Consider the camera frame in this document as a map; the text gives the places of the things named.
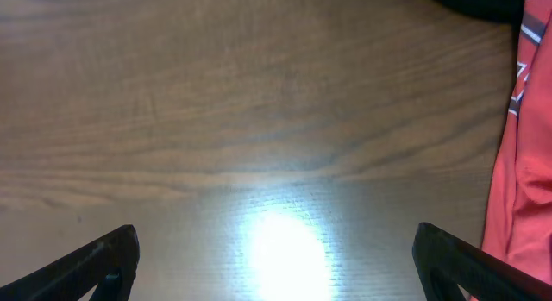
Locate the red t-shirt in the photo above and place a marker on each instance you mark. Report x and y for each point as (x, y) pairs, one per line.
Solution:
(518, 216)

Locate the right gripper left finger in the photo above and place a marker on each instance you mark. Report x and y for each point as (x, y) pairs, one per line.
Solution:
(106, 267)

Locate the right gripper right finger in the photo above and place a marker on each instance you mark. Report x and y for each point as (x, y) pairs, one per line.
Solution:
(448, 266)

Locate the black garment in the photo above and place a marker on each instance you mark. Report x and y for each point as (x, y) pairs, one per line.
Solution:
(501, 11)

